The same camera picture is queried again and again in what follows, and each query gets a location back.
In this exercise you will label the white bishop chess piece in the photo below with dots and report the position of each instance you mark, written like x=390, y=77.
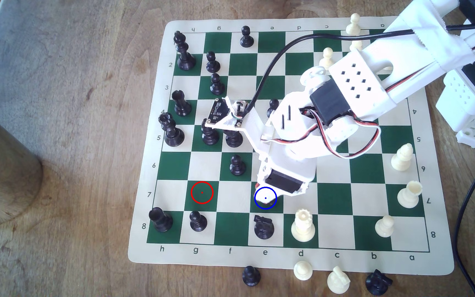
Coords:
x=356, y=44
x=401, y=161

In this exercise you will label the white knight chess piece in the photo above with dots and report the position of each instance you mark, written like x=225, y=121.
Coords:
x=338, y=282

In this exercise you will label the black pawn chess piece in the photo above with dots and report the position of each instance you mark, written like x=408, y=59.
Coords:
x=198, y=222
x=246, y=40
x=251, y=277
x=217, y=86
x=273, y=105
x=237, y=167
x=212, y=65

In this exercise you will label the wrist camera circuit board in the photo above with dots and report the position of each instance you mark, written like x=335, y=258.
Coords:
x=223, y=111

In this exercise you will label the black knight chess piece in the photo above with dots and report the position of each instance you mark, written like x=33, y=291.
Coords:
x=377, y=283
x=264, y=230

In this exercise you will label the black king chess piece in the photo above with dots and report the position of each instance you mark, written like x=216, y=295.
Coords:
x=185, y=60

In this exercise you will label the black queen chess piece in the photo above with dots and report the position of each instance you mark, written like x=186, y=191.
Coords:
x=173, y=136

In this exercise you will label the black bishop chess piece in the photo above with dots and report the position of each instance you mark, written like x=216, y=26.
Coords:
x=210, y=137
x=234, y=141

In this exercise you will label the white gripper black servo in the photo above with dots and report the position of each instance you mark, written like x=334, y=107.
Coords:
x=283, y=180

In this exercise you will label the white rook chess piece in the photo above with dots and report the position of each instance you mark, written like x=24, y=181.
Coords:
x=408, y=197

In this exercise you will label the white pawn chess piece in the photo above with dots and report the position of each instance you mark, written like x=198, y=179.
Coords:
x=326, y=57
x=384, y=227
x=353, y=25
x=303, y=271

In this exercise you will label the round wooden post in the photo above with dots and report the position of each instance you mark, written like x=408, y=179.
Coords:
x=2, y=177

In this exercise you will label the black rook chess piece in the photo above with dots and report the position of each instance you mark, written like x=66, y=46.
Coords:
x=161, y=220
x=182, y=108

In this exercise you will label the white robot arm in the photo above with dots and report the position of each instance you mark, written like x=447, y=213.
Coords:
x=357, y=78

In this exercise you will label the white queen chess piece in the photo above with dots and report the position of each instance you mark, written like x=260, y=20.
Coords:
x=302, y=231

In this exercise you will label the green and cream chess mat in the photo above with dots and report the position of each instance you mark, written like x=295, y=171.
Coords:
x=336, y=198

